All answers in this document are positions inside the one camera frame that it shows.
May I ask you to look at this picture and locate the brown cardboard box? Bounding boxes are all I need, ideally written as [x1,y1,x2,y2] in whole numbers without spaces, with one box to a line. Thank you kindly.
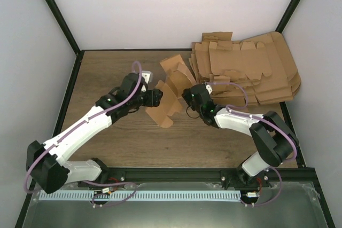
[145,54,197,128]

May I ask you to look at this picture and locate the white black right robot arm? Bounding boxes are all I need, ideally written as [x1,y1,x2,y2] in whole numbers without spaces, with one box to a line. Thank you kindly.
[182,84,299,187]

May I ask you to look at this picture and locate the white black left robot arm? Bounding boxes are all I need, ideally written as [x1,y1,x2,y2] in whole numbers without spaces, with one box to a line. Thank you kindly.
[26,71,163,194]

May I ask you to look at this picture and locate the stack of flat cardboard blanks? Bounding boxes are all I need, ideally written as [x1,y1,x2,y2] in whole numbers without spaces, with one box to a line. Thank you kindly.
[189,32,301,106]

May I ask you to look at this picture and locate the clear acrylic front plate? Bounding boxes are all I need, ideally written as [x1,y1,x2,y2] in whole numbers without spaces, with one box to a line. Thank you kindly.
[23,182,328,227]

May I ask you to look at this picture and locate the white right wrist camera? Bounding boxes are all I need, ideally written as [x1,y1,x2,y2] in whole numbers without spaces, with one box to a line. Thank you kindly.
[205,84,213,95]

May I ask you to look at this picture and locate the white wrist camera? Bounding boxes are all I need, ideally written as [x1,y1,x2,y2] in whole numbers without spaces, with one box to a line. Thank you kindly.
[205,84,213,95]
[141,70,153,92]

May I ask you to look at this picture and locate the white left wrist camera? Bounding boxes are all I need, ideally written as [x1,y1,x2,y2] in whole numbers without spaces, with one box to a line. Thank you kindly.
[141,70,153,92]

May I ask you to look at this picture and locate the black front mounting rail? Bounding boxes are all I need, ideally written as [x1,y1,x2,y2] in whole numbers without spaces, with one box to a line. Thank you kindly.
[95,168,318,188]

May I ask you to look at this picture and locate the light blue slotted cable duct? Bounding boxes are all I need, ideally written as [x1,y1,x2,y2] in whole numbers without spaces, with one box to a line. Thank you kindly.
[38,190,241,202]

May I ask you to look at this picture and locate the black back left frame post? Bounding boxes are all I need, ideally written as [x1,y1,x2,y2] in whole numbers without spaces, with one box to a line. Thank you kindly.
[45,0,81,55]

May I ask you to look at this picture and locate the black frame post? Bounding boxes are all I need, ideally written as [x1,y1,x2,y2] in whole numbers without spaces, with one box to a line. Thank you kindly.
[45,0,81,55]
[275,0,317,33]

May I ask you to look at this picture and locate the black back right frame post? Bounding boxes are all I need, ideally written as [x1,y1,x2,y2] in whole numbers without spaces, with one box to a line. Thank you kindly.
[275,0,317,33]

